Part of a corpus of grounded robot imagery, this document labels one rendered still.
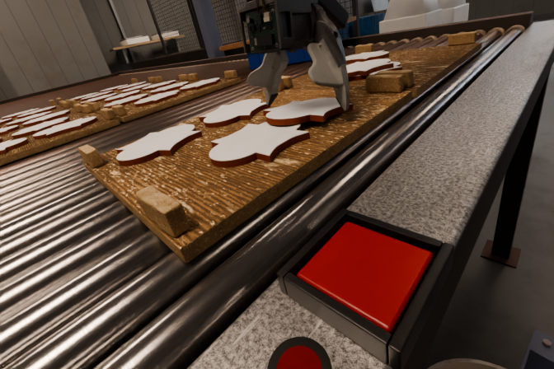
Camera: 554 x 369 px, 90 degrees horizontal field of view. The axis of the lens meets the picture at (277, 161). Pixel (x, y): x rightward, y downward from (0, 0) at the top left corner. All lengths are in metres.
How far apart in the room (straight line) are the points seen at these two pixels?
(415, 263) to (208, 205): 0.17
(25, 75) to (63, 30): 0.76
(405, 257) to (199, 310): 0.13
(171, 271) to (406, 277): 0.16
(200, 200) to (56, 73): 4.73
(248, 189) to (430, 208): 0.15
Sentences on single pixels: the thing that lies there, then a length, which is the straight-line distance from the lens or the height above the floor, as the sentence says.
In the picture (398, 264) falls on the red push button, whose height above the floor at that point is 0.93.
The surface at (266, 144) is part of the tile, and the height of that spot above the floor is 0.95.
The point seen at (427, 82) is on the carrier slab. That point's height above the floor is 0.93.
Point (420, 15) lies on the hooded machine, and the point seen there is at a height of 0.86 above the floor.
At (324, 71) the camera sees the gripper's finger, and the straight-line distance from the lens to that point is 0.36.
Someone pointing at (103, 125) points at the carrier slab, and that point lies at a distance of 0.83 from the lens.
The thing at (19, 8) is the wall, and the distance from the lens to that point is 5.03.
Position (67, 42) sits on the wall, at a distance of 4.99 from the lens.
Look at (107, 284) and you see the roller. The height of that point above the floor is 0.91.
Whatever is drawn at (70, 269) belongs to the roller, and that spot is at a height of 0.91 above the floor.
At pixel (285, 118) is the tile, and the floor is 0.96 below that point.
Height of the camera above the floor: 1.06
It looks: 25 degrees down
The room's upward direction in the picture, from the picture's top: 12 degrees counter-clockwise
